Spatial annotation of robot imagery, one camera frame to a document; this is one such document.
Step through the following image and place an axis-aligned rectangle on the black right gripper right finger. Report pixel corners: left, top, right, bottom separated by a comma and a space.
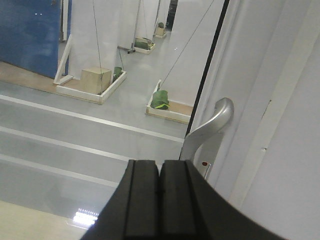
159, 160, 282, 240

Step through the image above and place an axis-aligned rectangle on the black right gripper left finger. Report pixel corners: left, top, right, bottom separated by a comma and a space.
82, 160, 159, 240

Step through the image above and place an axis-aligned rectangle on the silver door handle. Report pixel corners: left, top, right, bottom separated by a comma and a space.
179, 97, 234, 161

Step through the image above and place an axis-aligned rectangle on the white framed sliding glass door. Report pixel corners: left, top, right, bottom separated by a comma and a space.
0, 0, 320, 240

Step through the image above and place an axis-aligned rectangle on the blue door panel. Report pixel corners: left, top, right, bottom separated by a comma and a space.
0, 0, 63, 78

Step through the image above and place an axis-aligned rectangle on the green sandbag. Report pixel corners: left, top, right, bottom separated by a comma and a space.
150, 90, 170, 110

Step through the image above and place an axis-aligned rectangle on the beige wooden block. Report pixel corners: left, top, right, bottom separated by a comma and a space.
80, 67, 112, 95

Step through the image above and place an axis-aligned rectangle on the white wooden base frame right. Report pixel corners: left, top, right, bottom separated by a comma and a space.
145, 94, 193, 125

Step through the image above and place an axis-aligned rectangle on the white wooden base frame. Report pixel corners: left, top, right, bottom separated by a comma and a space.
145, 94, 193, 125
53, 35, 127, 105

